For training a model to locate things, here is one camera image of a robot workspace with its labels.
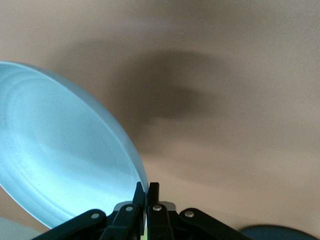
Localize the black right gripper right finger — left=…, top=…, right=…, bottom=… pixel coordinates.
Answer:
left=146, top=182, right=251, bottom=240

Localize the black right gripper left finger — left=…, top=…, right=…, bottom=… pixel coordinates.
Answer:
left=32, top=181, right=147, bottom=240

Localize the blue plate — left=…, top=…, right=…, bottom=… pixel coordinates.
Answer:
left=0, top=61, right=150, bottom=230

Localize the brown table mat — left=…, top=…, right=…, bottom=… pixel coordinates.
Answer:
left=0, top=0, right=320, bottom=240

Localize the dark saucepan with blue handle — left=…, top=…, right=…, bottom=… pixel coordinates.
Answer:
left=238, top=224, right=320, bottom=240

